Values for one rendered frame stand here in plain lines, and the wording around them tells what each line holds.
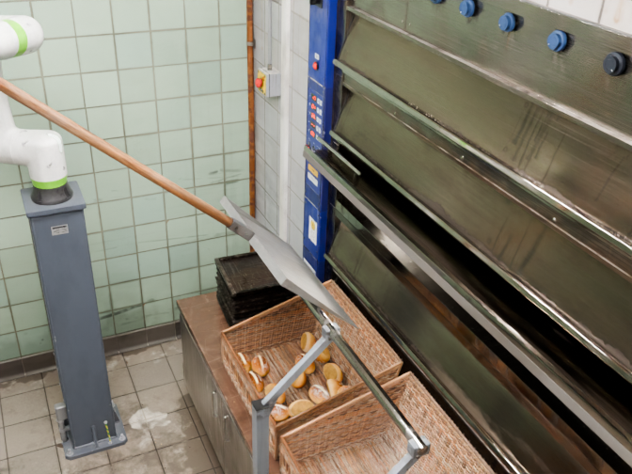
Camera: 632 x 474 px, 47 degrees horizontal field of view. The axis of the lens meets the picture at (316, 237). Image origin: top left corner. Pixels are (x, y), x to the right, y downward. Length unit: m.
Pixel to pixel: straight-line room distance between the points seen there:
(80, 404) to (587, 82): 2.43
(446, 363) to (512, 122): 0.82
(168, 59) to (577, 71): 2.05
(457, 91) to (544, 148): 0.36
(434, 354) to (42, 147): 1.50
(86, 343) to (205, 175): 1.01
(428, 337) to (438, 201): 0.48
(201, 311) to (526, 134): 1.80
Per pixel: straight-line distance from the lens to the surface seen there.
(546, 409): 1.96
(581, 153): 1.68
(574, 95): 1.69
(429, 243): 2.09
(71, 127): 1.97
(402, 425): 1.82
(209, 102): 3.41
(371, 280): 2.61
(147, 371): 3.78
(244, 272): 3.00
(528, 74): 1.79
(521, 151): 1.80
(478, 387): 2.20
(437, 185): 2.12
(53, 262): 2.86
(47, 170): 2.72
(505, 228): 1.91
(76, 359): 3.13
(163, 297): 3.82
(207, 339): 3.01
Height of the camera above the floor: 2.45
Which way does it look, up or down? 30 degrees down
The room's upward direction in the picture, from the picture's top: 2 degrees clockwise
